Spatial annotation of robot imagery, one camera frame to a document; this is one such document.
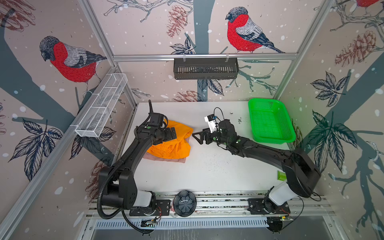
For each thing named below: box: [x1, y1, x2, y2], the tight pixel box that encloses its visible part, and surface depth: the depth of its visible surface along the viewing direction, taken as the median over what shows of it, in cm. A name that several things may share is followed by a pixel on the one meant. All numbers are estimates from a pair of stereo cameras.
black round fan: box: [173, 190, 197, 218], surface depth 75 cm
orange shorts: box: [146, 119, 193, 160], surface depth 91 cm
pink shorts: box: [143, 151, 187, 163], surface depth 91 cm
